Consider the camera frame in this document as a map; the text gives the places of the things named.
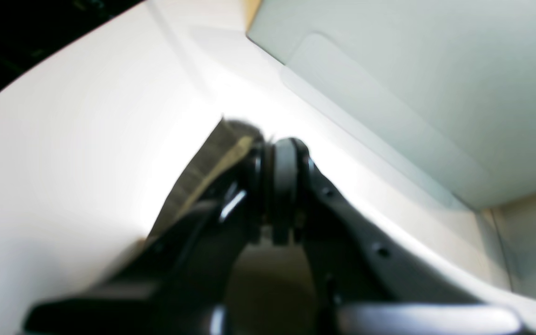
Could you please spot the light grey t-shirt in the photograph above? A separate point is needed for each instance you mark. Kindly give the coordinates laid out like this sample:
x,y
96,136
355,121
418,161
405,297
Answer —
x,y
266,290

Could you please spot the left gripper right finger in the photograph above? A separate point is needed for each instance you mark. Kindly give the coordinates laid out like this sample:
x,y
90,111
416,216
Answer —
x,y
366,283

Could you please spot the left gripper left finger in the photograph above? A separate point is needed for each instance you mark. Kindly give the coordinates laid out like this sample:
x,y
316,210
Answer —
x,y
177,285

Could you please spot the grey side cabinet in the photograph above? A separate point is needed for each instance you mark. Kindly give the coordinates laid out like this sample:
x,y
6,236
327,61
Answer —
x,y
443,90

